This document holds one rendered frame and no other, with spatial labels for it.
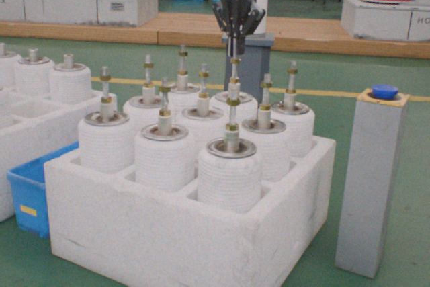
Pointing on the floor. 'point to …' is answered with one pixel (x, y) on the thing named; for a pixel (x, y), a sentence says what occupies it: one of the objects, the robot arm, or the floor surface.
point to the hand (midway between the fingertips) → (236, 46)
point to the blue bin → (33, 192)
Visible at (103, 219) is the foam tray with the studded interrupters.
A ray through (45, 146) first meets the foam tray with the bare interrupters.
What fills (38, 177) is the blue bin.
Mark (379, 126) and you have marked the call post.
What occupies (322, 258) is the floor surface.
